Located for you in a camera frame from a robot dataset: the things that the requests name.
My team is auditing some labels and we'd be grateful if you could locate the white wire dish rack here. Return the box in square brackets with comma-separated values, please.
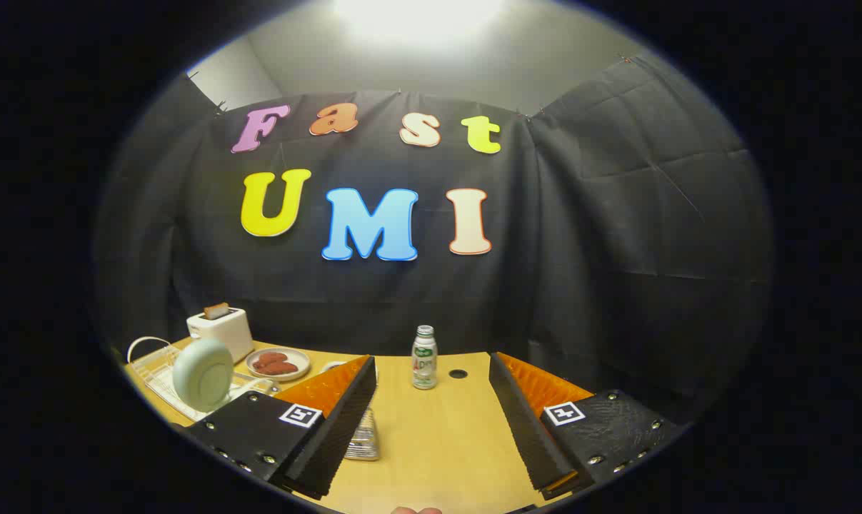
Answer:
[126, 336, 281, 423]

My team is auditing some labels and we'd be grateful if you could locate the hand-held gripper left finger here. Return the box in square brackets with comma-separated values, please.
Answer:
[185, 355, 379, 500]

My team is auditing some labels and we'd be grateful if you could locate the beige round plate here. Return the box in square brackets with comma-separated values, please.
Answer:
[245, 347, 311, 383]

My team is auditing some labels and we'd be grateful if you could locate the light green plate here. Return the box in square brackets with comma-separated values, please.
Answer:
[172, 338, 235, 413]

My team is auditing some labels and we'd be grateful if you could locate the white drink bottle green label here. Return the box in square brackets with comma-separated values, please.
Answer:
[411, 325, 438, 390]

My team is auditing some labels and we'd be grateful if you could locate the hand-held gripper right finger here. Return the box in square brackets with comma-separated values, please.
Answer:
[488, 351, 688, 500]

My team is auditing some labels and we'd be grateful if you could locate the black backdrop cloth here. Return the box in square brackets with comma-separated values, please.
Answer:
[91, 54, 774, 429]

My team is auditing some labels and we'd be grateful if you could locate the metal wire basket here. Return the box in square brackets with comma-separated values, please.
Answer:
[344, 407, 381, 462]

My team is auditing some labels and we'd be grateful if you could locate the white toaster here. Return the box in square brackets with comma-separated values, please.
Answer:
[186, 307, 254, 365]

